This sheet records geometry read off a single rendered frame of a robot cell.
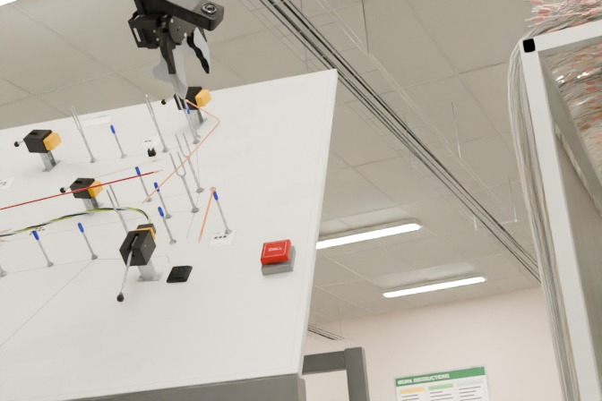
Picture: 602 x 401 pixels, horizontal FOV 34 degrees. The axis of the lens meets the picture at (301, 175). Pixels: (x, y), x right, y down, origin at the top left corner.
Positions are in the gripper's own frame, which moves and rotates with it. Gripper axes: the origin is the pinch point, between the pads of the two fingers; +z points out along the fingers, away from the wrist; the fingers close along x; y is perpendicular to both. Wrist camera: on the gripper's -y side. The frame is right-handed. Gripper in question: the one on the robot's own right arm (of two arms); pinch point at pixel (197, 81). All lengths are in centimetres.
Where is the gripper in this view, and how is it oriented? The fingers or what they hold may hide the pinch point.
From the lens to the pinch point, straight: 172.0
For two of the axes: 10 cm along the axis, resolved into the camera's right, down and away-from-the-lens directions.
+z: 2.6, 8.1, 5.3
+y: -8.7, -0.5, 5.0
